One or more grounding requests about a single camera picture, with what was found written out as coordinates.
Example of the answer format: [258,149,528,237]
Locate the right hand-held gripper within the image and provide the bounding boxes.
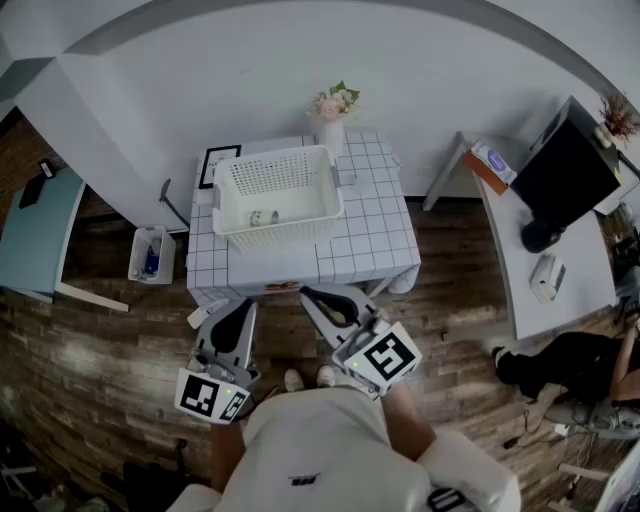
[298,284,422,401]

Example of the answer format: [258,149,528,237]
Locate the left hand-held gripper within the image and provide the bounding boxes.
[173,299,262,426]

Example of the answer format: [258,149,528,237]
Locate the white plastic laundry basket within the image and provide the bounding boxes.
[211,144,346,255]

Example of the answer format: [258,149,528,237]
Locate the person's right forearm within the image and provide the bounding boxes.
[382,382,439,461]

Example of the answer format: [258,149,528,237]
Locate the person's left forearm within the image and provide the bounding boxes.
[209,419,249,494]

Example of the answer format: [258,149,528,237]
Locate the orange tissue box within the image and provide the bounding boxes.
[463,139,519,196]

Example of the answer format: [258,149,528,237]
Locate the table with white grid cloth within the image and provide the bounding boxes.
[185,132,421,311]

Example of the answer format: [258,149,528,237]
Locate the small white basket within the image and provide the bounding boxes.
[127,225,177,286]

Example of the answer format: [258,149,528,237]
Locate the person's white shirt torso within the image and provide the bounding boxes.
[167,384,521,512]

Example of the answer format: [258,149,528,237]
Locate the black floor lamp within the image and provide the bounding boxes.
[158,178,190,234]

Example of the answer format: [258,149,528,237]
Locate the white vase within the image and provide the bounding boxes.
[313,117,346,159]

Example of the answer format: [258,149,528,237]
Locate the white desk device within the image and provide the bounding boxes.
[529,253,567,304]

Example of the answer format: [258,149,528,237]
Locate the pink flower bouquet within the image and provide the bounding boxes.
[305,80,361,121]

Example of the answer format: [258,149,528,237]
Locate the black round appliance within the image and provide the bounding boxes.
[520,219,566,254]

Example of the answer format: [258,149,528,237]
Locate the teal table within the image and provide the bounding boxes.
[0,167,130,314]

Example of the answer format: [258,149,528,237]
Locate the black flat device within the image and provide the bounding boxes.
[18,175,45,209]

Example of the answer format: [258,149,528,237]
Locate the grey desk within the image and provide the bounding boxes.
[422,130,619,341]

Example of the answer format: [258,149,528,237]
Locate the black monitor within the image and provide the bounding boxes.
[509,95,624,226]

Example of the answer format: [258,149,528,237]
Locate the dried red flower arrangement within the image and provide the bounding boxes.
[594,92,640,151]

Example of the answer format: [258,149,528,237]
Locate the black picture frame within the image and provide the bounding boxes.
[198,144,243,190]

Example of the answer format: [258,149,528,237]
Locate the black strap buckle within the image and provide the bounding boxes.
[427,487,469,512]

